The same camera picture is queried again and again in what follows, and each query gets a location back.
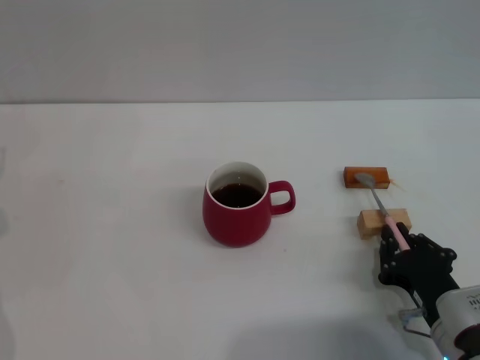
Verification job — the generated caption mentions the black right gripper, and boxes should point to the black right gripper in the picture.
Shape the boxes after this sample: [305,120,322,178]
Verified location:
[377,223,461,320]

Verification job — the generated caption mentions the pink handled metal spoon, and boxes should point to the pink handled metal spoon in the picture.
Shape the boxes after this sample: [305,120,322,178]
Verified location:
[354,172,411,251]

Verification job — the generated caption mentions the red ceramic cup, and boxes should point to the red ceramic cup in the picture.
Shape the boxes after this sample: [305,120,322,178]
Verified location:
[202,160,297,249]

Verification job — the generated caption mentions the light wooden bridge block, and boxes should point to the light wooden bridge block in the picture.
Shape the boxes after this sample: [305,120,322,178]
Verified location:
[356,208,413,241]

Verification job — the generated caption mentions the dark orange wooden block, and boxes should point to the dark orange wooden block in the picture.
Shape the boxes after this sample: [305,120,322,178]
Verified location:
[343,166,391,191]

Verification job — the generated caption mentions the dark coffee liquid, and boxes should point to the dark coffee liquid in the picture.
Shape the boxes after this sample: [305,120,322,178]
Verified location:
[210,182,264,209]

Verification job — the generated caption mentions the grey right arm cable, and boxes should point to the grey right arm cable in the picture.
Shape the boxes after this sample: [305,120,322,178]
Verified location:
[398,290,433,338]

